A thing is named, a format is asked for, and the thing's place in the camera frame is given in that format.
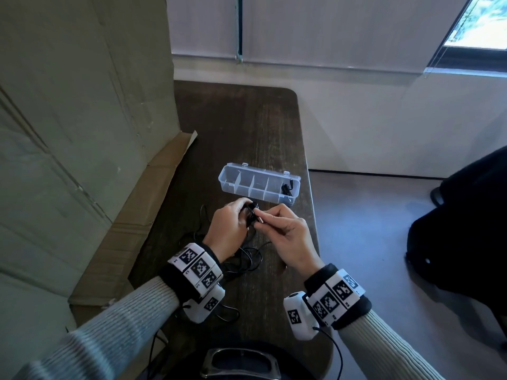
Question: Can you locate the black left camera cable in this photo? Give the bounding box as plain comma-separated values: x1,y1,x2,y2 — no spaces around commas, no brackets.
147,305,241,380

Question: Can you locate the black wristband with markers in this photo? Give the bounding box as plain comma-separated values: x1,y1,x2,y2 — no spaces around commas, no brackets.
303,264,373,331
158,242,225,303

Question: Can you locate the window with dark frame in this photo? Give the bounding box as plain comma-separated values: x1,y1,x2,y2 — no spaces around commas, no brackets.
424,0,507,78

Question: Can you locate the black fabric bag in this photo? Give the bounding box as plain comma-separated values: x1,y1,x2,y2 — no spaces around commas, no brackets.
405,145,507,346

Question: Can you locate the black left wristband with markers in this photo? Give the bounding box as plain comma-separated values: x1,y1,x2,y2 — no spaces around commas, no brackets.
158,242,225,303

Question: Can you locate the black right camera cable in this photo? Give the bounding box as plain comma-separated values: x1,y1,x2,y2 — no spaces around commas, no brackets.
313,325,344,380

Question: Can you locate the black camera cable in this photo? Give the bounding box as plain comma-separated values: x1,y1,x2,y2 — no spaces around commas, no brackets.
313,325,344,380
147,305,241,380

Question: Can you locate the large cardboard box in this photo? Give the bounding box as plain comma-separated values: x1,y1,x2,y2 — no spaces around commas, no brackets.
0,0,199,380

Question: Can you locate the person's right forearm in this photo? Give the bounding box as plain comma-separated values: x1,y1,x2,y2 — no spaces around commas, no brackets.
340,309,438,380

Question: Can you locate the black earphone cable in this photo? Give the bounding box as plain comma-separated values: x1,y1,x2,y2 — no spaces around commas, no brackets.
180,202,274,282

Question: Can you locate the silver metal buckle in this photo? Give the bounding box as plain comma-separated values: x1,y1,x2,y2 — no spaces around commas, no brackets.
200,348,280,380

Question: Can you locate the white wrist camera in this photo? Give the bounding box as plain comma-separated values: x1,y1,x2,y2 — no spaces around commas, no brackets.
283,291,321,345
183,284,227,324

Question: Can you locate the person's left forearm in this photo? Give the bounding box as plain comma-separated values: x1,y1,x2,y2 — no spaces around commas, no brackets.
12,276,184,380

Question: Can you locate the white roller blind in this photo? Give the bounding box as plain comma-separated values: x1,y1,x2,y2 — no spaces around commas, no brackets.
164,0,473,74

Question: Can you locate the person's left hand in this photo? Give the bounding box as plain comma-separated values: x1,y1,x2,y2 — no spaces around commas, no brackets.
205,197,256,263

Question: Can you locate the black right wristband with markers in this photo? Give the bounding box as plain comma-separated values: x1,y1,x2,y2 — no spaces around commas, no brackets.
303,264,373,331

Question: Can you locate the blind pull cord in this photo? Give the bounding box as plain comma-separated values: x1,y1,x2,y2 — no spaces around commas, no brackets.
236,0,243,62

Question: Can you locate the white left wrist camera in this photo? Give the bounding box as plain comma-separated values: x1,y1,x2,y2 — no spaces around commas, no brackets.
183,284,227,324

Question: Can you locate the person's right hand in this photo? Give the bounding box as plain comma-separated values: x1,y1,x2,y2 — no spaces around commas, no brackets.
256,204,326,280

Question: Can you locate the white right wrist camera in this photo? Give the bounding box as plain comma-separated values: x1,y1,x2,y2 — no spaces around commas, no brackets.
283,291,321,345

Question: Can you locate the clear plastic compartment box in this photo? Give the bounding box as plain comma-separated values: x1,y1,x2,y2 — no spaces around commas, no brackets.
218,162,302,206

